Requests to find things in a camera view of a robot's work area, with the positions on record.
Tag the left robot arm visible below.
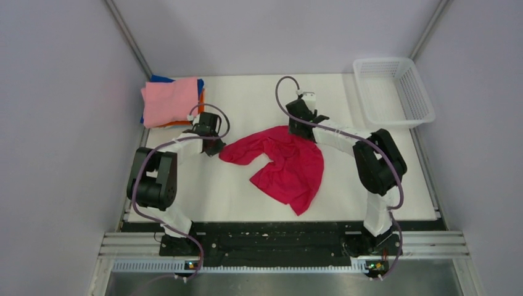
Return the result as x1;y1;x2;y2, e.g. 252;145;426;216
126;112;229;257

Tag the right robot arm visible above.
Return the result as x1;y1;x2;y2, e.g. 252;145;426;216
286;98;408;257

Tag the white plastic basket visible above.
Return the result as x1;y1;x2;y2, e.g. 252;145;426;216
353;57;435;129

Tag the pink folded t shirt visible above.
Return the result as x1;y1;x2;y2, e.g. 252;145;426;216
141;77;200;129

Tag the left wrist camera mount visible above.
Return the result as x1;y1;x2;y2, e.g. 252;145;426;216
187;113;202;125

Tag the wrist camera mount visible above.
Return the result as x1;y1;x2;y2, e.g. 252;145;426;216
296;89;316;113
187;113;202;125

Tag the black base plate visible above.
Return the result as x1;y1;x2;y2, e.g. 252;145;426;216
159;220;403;269

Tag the blue folded t shirt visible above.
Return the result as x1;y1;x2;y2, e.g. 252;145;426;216
140;75;205;125

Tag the magenta t shirt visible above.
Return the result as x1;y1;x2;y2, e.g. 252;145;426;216
219;126;324;216

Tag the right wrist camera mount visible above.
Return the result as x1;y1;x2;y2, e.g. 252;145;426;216
296;89;316;113

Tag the aluminium rail frame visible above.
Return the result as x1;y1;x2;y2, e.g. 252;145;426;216
98;231;469;274

